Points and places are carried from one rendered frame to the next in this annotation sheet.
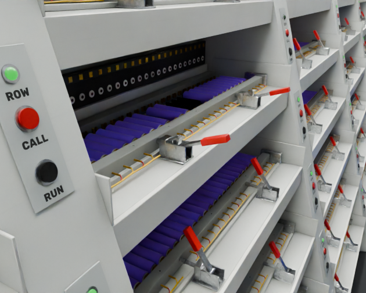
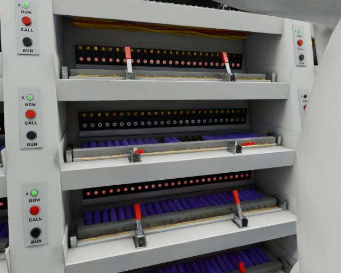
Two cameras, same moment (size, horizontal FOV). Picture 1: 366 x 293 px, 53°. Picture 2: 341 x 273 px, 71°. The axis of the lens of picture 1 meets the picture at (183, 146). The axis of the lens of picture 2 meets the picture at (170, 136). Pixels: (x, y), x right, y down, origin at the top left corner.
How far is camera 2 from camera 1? 42 cm
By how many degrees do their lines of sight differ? 41
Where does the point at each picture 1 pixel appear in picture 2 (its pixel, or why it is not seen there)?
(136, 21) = (116, 85)
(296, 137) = not seen: hidden behind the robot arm
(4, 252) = (4, 157)
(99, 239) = (49, 172)
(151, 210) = (92, 175)
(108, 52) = (93, 97)
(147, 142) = (123, 148)
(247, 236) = (192, 235)
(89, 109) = (131, 130)
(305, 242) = not seen: outside the picture
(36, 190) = (24, 140)
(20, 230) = (12, 151)
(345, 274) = not seen: outside the picture
